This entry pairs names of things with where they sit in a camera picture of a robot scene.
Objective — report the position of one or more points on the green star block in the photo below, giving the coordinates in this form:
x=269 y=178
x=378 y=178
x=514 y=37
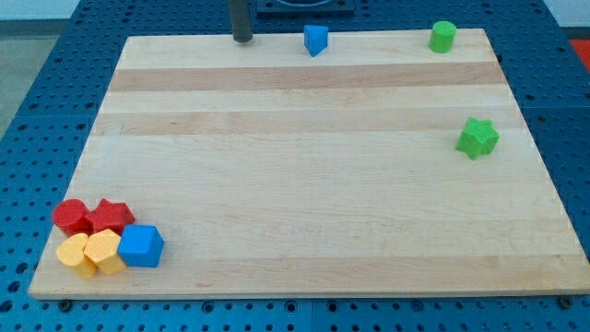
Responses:
x=478 y=137

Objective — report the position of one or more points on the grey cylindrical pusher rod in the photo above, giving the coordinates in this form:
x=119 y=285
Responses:
x=240 y=20

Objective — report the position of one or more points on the yellow pentagon block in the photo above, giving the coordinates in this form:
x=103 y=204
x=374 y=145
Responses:
x=102 y=250

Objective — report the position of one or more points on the blue cube block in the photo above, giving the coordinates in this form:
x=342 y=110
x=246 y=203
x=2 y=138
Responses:
x=141 y=246

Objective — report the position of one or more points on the yellow heart block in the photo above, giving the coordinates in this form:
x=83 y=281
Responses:
x=71 y=254

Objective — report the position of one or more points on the blue triangle block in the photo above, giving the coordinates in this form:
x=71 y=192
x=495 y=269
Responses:
x=315 y=39

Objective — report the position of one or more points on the red cylinder block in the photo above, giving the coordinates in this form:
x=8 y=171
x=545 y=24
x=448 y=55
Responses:
x=70 y=217

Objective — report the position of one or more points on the wooden board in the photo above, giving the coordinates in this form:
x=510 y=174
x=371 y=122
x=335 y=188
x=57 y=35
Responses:
x=273 y=174

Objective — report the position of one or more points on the red star block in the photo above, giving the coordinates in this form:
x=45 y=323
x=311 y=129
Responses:
x=110 y=216

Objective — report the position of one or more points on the green cylinder block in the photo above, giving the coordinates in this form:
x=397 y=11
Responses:
x=442 y=36

